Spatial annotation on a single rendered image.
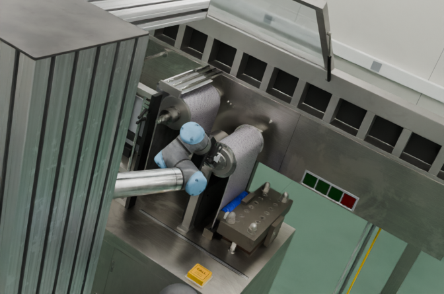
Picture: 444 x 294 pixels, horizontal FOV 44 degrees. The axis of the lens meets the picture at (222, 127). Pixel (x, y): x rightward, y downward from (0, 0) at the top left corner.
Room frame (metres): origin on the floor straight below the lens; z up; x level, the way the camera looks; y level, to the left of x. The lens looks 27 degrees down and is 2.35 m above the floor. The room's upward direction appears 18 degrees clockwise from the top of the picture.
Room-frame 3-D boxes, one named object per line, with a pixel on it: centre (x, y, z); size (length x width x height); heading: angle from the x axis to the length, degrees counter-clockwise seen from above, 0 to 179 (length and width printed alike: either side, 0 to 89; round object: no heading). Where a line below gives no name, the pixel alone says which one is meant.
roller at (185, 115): (2.10, 0.15, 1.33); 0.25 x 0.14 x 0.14; 158
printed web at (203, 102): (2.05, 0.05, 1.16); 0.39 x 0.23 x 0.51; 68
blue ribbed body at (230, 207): (1.96, -0.15, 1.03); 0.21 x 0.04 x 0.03; 158
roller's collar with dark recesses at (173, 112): (1.95, 0.21, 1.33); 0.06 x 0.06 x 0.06; 68
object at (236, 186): (1.98, -0.13, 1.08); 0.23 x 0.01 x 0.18; 158
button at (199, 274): (1.60, -0.09, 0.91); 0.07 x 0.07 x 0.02; 68
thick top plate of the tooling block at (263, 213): (1.96, -0.26, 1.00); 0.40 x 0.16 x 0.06; 158
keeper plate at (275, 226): (1.94, -0.35, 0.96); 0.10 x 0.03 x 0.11; 158
